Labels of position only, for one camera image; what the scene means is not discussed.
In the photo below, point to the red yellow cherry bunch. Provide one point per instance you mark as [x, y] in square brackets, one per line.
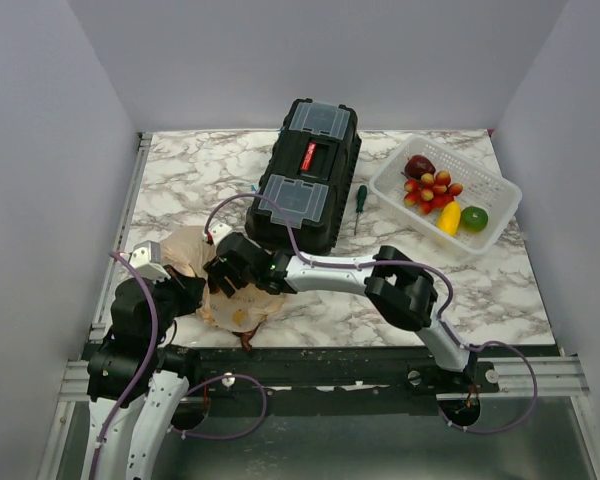
[431, 192]

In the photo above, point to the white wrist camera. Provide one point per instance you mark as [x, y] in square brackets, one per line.
[216, 232]
[145, 258]

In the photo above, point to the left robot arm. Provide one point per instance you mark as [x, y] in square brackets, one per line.
[135, 383]

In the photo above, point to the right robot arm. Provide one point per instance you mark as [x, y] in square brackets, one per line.
[402, 291]

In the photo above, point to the brown faucet tap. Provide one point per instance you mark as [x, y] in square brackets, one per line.
[245, 339]

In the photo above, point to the translucent orange plastic bag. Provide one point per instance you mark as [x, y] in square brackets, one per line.
[241, 314]

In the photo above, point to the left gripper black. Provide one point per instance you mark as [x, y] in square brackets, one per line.
[190, 287]

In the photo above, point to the dark red fake apple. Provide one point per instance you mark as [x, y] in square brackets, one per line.
[417, 166]

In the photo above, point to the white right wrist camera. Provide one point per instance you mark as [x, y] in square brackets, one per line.
[216, 232]

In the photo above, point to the white plastic basket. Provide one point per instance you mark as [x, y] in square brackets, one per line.
[482, 188]

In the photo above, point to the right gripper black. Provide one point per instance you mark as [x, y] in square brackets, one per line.
[218, 270]

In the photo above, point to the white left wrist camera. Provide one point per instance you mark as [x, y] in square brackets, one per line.
[145, 258]

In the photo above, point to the black plastic toolbox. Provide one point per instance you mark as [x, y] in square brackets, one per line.
[307, 181]

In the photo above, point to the green handled screwdriver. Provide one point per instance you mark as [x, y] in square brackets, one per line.
[361, 197]

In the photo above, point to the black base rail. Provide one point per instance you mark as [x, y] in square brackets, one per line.
[326, 381]

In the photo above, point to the yellow fake mango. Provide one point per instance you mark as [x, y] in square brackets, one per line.
[450, 218]

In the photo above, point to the green fake fruit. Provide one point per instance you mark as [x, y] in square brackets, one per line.
[474, 219]

